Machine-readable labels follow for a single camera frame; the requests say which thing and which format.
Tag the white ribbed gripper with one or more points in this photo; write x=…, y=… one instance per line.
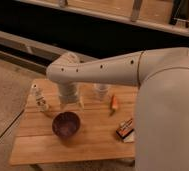
x=68, y=93

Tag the orange black boxed eraser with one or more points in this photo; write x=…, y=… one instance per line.
x=126, y=131

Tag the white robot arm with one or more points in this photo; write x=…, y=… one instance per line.
x=162, y=105

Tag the dark purple bowl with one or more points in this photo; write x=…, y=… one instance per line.
x=66, y=124

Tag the clear plastic cup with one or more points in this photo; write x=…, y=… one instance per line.
x=101, y=91

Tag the orange toy carrot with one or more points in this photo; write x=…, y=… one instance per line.
x=113, y=104

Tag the grey metal rail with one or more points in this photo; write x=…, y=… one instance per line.
x=28, y=53

